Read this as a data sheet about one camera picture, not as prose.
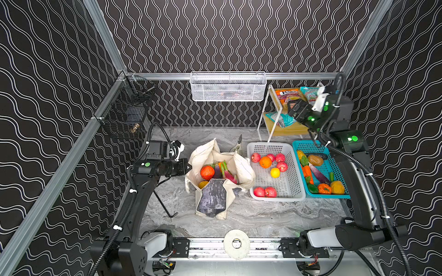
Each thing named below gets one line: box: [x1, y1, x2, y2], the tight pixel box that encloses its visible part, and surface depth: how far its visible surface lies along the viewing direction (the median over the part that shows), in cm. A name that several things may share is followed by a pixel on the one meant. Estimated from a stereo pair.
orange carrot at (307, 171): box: [301, 165, 312, 180], surface depth 99 cm
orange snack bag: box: [275, 88, 301, 113], surface depth 89 cm
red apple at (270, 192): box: [264, 186, 277, 198], surface depth 87 cm
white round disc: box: [223, 228, 251, 260], surface depth 77 cm
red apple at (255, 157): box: [250, 152, 262, 163], surface depth 102 cm
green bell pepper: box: [307, 183, 319, 194], surface depth 89 cm
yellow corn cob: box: [296, 150, 307, 161], surface depth 102 cm
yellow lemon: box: [270, 167, 281, 179], surface depth 97 cm
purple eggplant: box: [213, 165, 223, 179], surface depth 90 cm
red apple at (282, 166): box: [276, 161, 289, 172], surface depth 97 cm
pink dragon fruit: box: [221, 161, 240, 185], surface depth 90 cm
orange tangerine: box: [258, 156, 272, 169], surface depth 100 cm
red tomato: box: [200, 164, 215, 181], surface depth 89 cm
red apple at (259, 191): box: [253, 186, 266, 198], surface depth 87 cm
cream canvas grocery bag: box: [185, 138, 256, 220], surface depth 81 cm
